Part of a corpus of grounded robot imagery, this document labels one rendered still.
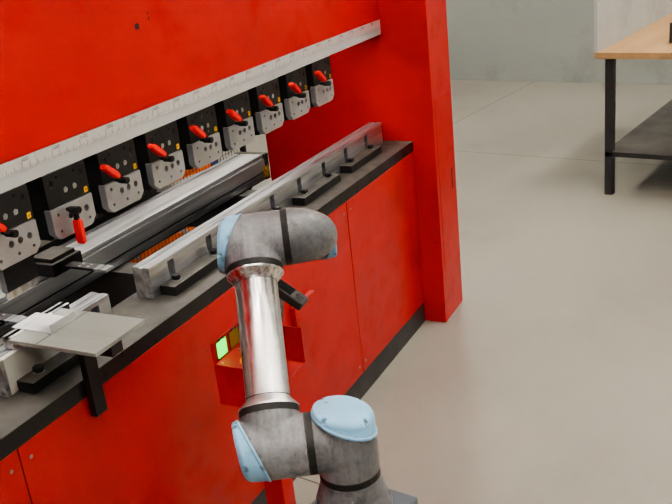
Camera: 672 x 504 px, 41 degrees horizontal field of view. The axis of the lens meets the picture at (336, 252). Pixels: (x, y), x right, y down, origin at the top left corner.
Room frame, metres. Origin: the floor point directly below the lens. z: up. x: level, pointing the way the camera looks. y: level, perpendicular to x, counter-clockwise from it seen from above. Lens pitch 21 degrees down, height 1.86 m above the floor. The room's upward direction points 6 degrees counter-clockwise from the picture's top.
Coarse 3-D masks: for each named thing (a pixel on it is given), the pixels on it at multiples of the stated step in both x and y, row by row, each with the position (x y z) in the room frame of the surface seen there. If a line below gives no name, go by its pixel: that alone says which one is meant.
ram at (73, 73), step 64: (0, 0) 2.07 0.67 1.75; (64, 0) 2.24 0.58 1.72; (128, 0) 2.45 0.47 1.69; (192, 0) 2.70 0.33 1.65; (256, 0) 3.02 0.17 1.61; (320, 0) 3.41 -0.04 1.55; (0, 64) 2.03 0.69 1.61; (64, 64) 2.20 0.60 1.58; (128, 64) 2.41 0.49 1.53; (192, 64) 2.66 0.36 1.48; (256, 64) 2.97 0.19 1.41; (0, 128) 1.99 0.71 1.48; (64, 128) 2.16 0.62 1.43; (128, 128) 2.37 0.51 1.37; (0, 192) 1.96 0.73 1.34
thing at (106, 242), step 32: (224, 160) 3.42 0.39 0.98; (256, 160) 3.40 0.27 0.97; (192, 192) 3.02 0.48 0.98; (224, 192) 3.18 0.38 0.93; (128, 224) 2.74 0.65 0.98; (160, 224) 2.83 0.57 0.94; (96, 256) 2.55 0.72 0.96; (128, 256) 2.67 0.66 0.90; (0, 288) 2.29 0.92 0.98; (32, 288) 2.31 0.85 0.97; (64, 288) 2.43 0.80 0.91
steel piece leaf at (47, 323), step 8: (72, 312) 1.99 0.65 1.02; (40, 320) 2.00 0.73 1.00; (48, 320) 1.99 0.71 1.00; (56, 320) 1.99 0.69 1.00; (64, 320) 1.96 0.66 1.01; (72, 320) 1.98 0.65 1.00; (24, 328) 1.96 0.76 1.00; (32, 328) 1.96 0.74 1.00; (40, 328) 1.95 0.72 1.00; (48, 328) 1.95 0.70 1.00; (56, 328) 1.93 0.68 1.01
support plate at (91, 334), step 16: (80, 320) 1.98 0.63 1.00; (96, 320) 1.97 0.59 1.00; (112, 320) 1.96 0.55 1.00; (128, 320) 1.95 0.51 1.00; (144, 320) 1.94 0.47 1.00; (16, 336) 1.93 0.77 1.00; (32, 336) 1.92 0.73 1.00; (64, 336) 1.90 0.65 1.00; (80, 336) 1.89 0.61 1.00; (96, 336) 1.88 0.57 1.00; (112, 336) 1.87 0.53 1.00; (80, 352) 1.81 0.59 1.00; (96, 352) 1.79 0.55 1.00
